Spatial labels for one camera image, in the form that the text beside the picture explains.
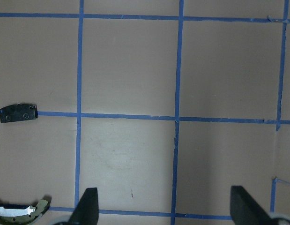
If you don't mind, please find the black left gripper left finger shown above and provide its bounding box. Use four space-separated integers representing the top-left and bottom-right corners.
67 187 99 225

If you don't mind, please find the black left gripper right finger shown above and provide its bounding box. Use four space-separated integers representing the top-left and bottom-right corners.
230 186 272 225

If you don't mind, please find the olive brake shoe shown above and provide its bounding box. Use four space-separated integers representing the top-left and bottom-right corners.
0 195 52 225

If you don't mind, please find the black brake pad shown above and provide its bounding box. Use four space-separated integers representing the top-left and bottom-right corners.
0 103 38 123

